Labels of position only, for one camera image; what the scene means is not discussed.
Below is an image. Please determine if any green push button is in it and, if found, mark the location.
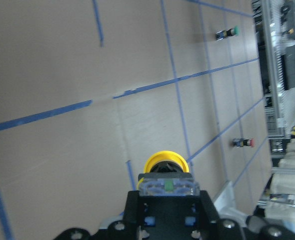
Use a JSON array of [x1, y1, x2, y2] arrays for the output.
[[215, 25, 240, 41]]

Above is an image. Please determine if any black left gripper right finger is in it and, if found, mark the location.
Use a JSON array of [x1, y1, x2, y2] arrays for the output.
[[195, 190, 219, 224]]

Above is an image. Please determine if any red push button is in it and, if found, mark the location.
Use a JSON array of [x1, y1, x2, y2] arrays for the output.
[[232, 138, 255, 148]]

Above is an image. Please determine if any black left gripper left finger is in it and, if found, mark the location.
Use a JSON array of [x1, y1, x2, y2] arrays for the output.
[[123, 190, 144, 225]]

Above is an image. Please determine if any yellow push button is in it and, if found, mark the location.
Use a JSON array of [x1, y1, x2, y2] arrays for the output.
[[136, 150, 200, 197]]

